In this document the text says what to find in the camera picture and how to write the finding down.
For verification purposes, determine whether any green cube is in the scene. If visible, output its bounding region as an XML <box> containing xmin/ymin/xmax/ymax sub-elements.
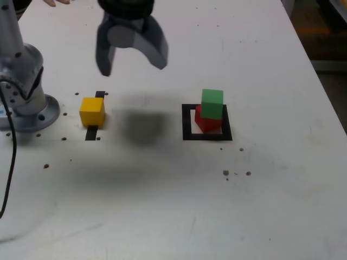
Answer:
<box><xmin>201</xmin><ymin>88</ymin><xmax>224</xmax><ymax>120</ymax></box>

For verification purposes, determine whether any yellow cube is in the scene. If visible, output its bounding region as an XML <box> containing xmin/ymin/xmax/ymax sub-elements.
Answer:
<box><xmin>79</xmin><ymin>96</ymin><xmax>106</xmax><ymax>128</ymax></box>

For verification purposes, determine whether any person's hand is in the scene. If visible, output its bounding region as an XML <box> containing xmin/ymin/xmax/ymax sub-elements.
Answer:
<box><xmin>43</xmin><ymin>0</ymin><xmax>71</xmax><ymax>7</ymax></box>

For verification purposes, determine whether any black tape square outline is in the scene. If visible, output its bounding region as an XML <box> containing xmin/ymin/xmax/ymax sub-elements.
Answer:
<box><xmin>182</xmin><ymin>103</ymin><xmax>233</xmax><ymax>141</ymax></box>

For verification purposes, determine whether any black tape strip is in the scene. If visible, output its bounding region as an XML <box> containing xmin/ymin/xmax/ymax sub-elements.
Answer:
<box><xmin>85</xmin><ymin>90</ymin><xmax>106</xmax><ymax>141</ymax></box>

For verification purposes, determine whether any brown wooden furniture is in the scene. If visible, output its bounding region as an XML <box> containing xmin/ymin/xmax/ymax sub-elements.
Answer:
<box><xmin>291</xmin><ymin>0</ymin><xmax>347</xmax><ymax>61</ymax></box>

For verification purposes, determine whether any red cube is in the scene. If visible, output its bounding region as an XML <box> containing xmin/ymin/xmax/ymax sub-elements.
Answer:
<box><xmin>194</xmin><ymin>105</ymin><xmax>223</xmax><ymax>133</ymax></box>

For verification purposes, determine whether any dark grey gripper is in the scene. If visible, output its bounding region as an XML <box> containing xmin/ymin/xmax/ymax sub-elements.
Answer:
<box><xmin>95</xmin><ymin>14</ymin><xmax>170</xmax><ymax>77</ymax></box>

